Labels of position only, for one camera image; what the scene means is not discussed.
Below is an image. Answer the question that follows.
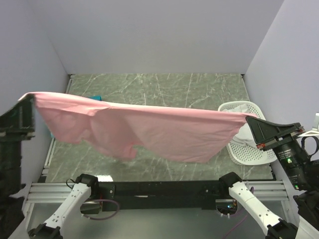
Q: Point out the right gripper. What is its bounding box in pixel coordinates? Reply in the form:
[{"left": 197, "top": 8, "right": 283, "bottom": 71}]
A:
[{"left": 246, "top": 113, "right": 313, "bottom": 187}]

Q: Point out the pink t-shirt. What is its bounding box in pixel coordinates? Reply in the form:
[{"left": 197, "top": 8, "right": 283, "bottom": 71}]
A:
[{"left": 31, "top": 92, "right": 247, "bottom": 163}]

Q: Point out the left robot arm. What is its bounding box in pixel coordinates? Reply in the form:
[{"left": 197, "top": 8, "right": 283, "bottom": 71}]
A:
[{"left": 0, "top": 94, "right": 100, "bottom": 239}]

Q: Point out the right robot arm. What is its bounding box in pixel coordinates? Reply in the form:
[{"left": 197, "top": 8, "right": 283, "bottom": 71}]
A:
[{"left": 219, "top": 116, "right": 319, "bottom": 239}]

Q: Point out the white t-shirt in basket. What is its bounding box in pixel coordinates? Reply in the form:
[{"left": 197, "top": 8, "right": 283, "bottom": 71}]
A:
[{"left": 222, "top": 104, "right": 256, "bottom": 148}]

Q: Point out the white plastic basket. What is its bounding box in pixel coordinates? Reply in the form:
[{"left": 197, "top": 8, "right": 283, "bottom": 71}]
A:
[{"left": 218, "top": 101, "right": 277, "bottom": 166}]

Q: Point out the teal folded t-shirt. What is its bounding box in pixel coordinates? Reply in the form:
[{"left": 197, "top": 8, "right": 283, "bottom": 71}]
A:
[{"left": 50, "top": 95, "right": 102, "bottom": 138}]

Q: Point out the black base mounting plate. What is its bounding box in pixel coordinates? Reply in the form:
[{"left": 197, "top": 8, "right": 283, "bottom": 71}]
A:
[{"left": 89, "top": 180, "right": 231, "bottom": 210}]

